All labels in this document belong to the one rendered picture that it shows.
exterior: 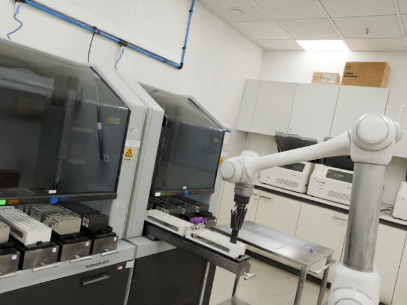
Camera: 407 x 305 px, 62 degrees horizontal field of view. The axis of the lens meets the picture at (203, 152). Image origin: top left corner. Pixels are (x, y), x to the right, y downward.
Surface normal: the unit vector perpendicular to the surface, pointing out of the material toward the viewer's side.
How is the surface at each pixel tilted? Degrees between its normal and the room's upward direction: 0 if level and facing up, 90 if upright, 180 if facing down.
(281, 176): 90
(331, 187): 90
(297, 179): 90
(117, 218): 90
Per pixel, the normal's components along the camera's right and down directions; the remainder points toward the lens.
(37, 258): 0.80, 0.18
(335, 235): -0.60, -0.07
